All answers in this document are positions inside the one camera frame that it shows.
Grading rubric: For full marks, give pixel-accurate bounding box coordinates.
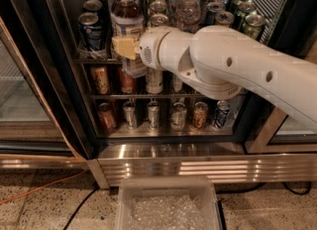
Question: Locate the white 7up can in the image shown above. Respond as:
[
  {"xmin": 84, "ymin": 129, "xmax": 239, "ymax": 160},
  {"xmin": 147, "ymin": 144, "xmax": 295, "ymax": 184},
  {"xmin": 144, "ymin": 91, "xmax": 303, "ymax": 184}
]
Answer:
[
  {"xmin": 148, "ymin": 0, "xmax": 167, "ymax": 16},
  {"xmin": 148, "ymin": 14, "xmax": 169, "ymax": 28}
]

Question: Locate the black cable left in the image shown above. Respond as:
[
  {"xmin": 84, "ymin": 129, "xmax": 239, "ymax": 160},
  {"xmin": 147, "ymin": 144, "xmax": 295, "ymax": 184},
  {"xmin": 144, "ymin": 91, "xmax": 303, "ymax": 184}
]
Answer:
[{"xmin": 62, "ymin": 182, "xmax": 100, "ymax": 230}]

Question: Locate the orange cable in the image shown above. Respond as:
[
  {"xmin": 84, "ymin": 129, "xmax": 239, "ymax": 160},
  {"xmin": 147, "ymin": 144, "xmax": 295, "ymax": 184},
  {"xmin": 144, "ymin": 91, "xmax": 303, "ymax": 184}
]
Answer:
[{"xmin": 0, "ymin": 19, "xmax": 89, "ymax": 206}]

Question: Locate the front clear water bottle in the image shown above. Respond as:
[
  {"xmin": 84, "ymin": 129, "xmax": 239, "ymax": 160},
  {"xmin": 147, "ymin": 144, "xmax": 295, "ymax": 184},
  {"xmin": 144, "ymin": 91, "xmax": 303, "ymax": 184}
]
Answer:
[{"xmin": 174, "ymin": 0, "xmax": 201, "ymax": 34}]

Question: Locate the brown drink plastic bottle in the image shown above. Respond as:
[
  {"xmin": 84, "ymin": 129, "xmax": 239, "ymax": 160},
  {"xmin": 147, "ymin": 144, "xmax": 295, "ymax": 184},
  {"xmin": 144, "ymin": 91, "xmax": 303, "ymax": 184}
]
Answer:
[{"xmin": 111, "ymin": 0, "xmax": 147, "ymax": 78}]

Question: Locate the silver can shelf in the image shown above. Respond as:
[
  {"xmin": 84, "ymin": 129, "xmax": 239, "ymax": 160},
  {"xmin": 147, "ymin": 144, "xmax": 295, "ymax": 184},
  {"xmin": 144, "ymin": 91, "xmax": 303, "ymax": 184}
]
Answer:
[
  {"xmin": 123, "ymin": 101, "xmax": 138, "ymax": 130},
  {"xmin": 148, "ymin": 101, "xmax": 159, "ymax": 130}
]

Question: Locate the black cable right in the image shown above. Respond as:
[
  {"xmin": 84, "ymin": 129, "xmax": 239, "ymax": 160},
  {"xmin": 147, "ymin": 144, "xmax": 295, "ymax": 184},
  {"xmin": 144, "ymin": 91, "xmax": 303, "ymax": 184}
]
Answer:
[{"xmin": 216, "ymin": 181, "xmax": 313, "ymax": 196}]

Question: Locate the middle blue pepsi can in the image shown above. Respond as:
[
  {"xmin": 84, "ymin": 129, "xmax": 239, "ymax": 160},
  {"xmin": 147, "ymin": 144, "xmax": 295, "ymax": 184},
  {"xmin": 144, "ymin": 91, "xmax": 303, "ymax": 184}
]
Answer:
[{"xmin": 83, "ymin": 0, "xmax": 107, "ymax": 21}]

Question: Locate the left fridge glass door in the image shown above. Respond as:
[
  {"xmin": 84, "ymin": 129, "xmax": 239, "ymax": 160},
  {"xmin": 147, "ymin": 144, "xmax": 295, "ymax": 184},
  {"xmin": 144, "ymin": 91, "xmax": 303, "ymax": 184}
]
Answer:
[{"xmin": 0, "ymin": 18, "xmax": 87, "ymax": 169}]

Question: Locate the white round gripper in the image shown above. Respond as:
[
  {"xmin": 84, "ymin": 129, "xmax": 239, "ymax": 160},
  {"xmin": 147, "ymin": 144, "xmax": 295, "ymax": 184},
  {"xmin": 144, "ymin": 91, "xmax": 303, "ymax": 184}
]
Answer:
[{"xmin": 112, "ymin": 26, "xmax": 174, "ymax": 71}]

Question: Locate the brown can bottom shelf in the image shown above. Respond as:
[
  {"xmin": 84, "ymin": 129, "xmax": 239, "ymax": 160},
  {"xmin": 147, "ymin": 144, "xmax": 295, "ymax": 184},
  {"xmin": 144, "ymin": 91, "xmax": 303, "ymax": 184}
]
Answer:
[{"xmin": 98, "ymin": 103, "xmax": 117, "ymax": 130}]

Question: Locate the front silver redbull can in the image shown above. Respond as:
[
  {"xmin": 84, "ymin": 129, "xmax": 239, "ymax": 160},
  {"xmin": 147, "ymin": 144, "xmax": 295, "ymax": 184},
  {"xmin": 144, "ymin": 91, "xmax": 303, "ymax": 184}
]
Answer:
[{"xmin": 215, "ymin": 11, "xmax": 235, "ymax": 28}]

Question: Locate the white can middle shelf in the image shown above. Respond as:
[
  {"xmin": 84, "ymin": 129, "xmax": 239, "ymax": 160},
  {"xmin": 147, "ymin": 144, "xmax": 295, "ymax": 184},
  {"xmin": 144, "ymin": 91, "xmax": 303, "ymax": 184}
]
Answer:
[{"xmin": 146, "ymin": 68, "xmax": 162, "ymax": 94}]

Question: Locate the front white 7up can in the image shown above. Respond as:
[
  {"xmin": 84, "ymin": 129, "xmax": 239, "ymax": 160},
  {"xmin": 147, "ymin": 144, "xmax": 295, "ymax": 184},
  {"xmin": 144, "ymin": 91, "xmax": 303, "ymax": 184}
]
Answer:
[{"xmin": 148, "ymin": 14, "xmax": 169, "ymax": 28}]

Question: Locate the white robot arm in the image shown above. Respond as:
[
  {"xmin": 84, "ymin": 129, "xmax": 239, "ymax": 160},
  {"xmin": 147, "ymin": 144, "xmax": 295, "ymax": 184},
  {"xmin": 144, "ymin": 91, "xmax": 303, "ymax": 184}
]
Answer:
[{"xmin": 112, "ymin": 26, "xmax": 317, "ymax": 132}]

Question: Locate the orange can middle shelf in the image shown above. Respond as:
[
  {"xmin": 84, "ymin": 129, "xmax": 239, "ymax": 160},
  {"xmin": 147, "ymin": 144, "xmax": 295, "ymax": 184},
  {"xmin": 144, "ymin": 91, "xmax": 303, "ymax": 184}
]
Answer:
[{"xmin": 119, "ymin": 66, "xmax": 136, "ymax": 94}]

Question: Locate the steel fridge cabinet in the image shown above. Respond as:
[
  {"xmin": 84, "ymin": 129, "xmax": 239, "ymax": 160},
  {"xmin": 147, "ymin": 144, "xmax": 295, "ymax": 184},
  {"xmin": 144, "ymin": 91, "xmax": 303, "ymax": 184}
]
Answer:
[{"xmin": 0, "ymin": 0, "xmax": 317, "ymax": 188}]

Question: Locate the tan can middle shelf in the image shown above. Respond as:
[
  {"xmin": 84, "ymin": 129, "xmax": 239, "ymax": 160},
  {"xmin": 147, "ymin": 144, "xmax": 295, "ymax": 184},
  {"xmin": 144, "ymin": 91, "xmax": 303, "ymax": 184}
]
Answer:
[{"xmin": 90, "ymin": 66, "xmax": 110, "ymax": 94}]

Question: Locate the tan can shelf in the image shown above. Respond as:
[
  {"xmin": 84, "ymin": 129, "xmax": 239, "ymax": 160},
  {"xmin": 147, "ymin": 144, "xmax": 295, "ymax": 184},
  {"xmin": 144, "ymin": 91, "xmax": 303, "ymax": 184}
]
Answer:
[
  {"xmin": 192, "ymin": 102, "xmax": 208, "ymax": 130},
  {"xmin": 90, "ymin": 66, "xmax": 110, "ymax": 94}
]

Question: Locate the blue can bottom shelf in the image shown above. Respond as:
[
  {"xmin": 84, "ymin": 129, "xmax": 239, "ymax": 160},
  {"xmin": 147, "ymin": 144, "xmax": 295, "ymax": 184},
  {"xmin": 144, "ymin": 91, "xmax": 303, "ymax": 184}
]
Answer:
[{"xmin": 211, "ymin": 100, "xmax": 230, "ymax": 128}]

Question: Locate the front green soda can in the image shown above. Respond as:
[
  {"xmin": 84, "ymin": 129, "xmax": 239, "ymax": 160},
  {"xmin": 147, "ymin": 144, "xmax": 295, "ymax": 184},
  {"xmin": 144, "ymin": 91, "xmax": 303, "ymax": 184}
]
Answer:
[{"xmin": 241, "ymin": 14, "xmax": 265, "ymax": 41}]

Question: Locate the front blue pepsi can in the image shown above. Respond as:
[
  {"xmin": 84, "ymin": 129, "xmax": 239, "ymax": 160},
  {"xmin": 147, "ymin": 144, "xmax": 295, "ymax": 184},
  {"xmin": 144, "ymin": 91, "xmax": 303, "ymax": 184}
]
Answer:
[{"xmin": 78, "ymin": 12, "xmax": 105, "ymax": 58}]

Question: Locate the grey can bottom shelf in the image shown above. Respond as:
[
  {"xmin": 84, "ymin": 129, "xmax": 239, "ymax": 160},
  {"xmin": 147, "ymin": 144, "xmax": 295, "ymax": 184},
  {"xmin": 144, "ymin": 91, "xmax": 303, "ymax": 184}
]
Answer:
[{"xmin": 170, "ymin": 102, "xmax": 187, "ymax": 131}]

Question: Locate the black cable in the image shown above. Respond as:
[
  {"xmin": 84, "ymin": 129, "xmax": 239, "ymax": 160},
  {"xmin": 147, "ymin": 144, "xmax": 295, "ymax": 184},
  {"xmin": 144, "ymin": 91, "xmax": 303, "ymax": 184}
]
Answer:
[
  {"xmin": 62, "ymin": 182, "xmax": 100, "ymax": 230},
  {"xmin": 216, "ymin": 181, "xmax": 313, "ymax": 196}
]

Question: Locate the tan can bottom shelf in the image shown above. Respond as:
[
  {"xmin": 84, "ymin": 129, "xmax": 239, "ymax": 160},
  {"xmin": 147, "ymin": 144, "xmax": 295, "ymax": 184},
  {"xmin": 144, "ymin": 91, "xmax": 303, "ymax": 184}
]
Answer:
[{"xmin": 192, "ymin": 102, "xmax": 208, "ymax": 130}]

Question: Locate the clear plastic bin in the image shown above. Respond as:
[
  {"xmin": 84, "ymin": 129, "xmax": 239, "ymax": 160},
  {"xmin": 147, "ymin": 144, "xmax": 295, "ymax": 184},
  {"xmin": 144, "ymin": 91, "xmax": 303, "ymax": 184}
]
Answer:
[{"xmin": 115, "ymin": 176, "xmax": 223, "ymax": 230}]

